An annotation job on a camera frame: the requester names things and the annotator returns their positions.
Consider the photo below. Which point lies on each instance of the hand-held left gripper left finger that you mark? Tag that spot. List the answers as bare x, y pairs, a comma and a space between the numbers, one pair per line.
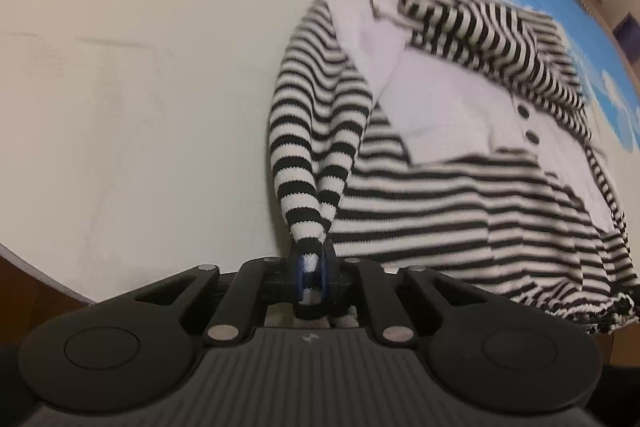
299, 274

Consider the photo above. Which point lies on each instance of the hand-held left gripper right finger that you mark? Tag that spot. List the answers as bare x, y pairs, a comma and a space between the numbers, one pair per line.
329, 274

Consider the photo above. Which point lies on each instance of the striped shirt with white vest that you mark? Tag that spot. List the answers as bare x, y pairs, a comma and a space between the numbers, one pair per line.
450, 207

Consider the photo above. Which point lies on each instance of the blue and cream bed blanket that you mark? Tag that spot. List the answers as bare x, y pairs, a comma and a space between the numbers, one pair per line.
140, 107

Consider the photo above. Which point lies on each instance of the purple bag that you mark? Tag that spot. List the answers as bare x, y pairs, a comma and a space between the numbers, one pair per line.
629, 34

